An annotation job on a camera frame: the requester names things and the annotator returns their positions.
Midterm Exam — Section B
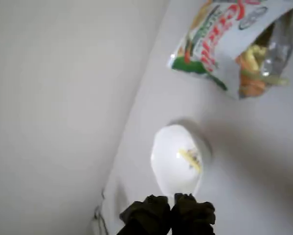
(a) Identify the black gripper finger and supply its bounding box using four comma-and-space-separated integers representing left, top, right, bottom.
170, 192, 216, 235
119, 194, 172, 235

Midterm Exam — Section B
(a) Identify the yellow veggie straw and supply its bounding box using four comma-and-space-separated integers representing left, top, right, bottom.
243, 45, 268, 72
178, 148, 202, 172

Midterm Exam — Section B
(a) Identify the white ceramic bowl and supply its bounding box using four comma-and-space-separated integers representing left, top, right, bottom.
150, 119, 213, 198

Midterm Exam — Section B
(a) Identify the orange veggie straw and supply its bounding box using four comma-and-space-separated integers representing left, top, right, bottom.
238, 56, 266, 96

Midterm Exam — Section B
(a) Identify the pale green veggie straw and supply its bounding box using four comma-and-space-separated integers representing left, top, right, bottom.
241, 70, 290, 87

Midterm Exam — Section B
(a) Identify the veggie straw snack packet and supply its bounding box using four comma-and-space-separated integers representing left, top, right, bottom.
166, 0, 293, 101

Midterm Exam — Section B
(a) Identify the thin black cable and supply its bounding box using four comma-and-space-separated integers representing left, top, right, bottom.
93, 187, 109, 235

